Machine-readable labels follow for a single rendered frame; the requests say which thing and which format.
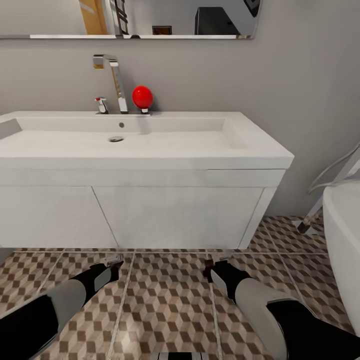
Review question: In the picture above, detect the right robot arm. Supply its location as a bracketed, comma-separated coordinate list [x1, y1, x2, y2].
[203, 250, 360, 360]

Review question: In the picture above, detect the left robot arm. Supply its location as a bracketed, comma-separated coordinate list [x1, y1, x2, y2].
[0, 254, 123, 360]

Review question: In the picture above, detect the mousetrap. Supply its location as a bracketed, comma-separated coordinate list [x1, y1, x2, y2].
[109, 261, 124, 269]
[204, 259, 214, 267]

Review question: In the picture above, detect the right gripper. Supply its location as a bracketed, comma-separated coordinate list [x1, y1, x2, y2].
[203, 266, 214, 282]

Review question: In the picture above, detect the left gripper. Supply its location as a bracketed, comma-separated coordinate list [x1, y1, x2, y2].
[109, 267, 120, 283]

